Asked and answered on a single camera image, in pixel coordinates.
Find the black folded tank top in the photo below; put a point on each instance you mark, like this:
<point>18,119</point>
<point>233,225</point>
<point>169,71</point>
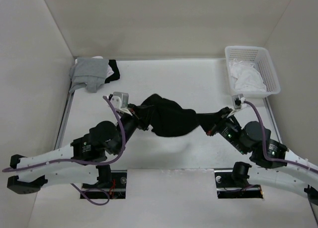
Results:
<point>116,75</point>

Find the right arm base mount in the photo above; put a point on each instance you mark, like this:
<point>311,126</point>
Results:
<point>232,183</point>

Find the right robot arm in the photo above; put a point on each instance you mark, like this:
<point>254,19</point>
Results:
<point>271,163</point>

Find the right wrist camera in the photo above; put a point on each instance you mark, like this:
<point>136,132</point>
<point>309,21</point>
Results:
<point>238,101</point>

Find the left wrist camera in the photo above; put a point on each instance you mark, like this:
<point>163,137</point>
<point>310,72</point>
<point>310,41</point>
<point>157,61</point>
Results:
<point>119,100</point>

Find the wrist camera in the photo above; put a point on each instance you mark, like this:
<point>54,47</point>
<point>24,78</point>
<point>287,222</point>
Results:
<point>119,100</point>
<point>238,101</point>

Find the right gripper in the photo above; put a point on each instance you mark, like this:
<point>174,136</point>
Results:
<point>214,128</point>

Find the white tank top in basket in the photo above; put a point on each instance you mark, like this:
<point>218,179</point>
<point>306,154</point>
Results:
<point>246,77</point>

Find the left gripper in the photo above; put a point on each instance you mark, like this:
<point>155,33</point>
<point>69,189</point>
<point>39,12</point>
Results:
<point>132,112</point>

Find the black tank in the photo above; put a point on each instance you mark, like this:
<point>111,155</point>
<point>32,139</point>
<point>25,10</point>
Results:
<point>116,75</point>
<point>168,119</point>

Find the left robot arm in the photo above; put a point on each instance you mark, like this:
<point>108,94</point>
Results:
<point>85,160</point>

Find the grey folded tank top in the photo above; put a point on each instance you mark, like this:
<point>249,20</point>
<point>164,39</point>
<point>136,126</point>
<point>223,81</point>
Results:
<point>90,73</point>

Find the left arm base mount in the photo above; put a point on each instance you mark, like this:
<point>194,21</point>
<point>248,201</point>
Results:
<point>114,186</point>

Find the white plastic basket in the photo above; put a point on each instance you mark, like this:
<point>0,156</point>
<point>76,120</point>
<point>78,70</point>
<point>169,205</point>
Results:
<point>263,63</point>

